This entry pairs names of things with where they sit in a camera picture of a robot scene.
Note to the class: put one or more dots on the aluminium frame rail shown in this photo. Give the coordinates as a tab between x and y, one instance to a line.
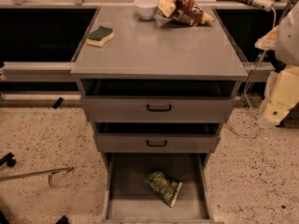
37	72

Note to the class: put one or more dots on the grey drawer cabinet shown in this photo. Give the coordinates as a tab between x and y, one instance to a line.
160	50

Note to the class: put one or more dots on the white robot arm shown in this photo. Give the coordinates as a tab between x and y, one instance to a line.
287	46

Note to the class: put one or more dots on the brown yellow chip bag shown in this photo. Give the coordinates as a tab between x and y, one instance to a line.
184	11

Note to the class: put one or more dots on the middle drawer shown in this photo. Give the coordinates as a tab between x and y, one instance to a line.
157	137

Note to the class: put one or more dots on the metal rod on floor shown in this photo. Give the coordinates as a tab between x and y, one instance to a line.
49	172

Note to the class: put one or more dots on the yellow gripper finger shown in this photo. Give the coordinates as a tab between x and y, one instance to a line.
268	41
281	95

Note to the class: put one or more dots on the drawer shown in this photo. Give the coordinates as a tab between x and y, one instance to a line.
145	100
129	200
157	137

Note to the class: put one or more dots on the black caster wheel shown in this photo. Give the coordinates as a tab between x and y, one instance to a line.
8	160

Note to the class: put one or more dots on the black floor bracket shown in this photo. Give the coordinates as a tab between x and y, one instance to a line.
58	103

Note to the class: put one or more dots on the green yellow sponge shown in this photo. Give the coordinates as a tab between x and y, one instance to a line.
100	36

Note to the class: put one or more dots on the bottom drawer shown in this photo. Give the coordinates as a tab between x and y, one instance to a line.
129	200

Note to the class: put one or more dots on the green jalapeno chip bag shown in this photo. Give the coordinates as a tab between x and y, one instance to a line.
164	186

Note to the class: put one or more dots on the top drawer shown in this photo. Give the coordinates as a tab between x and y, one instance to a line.
145	100

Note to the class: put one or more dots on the white bowl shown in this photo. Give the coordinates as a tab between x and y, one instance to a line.
146	9

